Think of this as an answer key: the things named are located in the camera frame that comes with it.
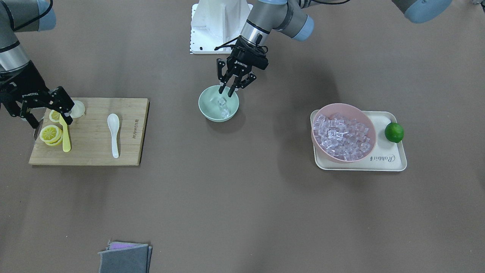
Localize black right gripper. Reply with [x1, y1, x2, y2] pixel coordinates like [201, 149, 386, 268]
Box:
[1, 61, 75, 129]

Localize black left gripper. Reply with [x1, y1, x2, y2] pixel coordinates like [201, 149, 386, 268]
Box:
[216, 36, 269, 98]

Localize white ceramic spoon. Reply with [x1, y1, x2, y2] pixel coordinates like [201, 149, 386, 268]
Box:
[107, 113, 120, 158]

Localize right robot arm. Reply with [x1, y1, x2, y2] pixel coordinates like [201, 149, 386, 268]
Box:
[0, 0, 74, 129]

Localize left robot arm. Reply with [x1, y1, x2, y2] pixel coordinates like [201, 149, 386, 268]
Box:
[217, 0, 322, 97]

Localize mint green bowl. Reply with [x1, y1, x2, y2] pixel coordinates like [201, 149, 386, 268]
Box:
[199, 85, 239, 122]

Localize pink bowl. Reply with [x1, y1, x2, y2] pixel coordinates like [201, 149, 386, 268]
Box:
[311, 103, 377, 163]

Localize pile of clear ice cubes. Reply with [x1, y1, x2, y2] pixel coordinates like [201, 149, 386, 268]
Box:
[312, 113, 374, 161]

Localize single lemon slice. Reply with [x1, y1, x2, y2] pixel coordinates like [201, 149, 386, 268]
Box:
[49, 110, 62, 123]

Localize stacked lemon slices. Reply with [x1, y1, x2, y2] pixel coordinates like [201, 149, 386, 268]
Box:
[39, 125, 63, 146]

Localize yellow plastic knife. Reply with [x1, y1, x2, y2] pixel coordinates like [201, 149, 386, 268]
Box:
[59, 115, 72, 152]

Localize bamboo cutting board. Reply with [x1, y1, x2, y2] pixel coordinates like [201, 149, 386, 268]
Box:
[29, 98, 149, 166]

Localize folded grey cloth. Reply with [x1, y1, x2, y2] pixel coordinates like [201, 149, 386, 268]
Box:
[98, 241, 152, 273]

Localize green lime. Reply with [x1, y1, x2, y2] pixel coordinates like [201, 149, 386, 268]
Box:
[384, 122, 405, 143]

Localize beige rectangular tray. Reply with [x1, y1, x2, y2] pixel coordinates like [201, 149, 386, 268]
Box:
[313, 111, 407, 172]

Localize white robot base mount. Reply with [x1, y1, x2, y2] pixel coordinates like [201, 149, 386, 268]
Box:
[189, 0, 253, 54]

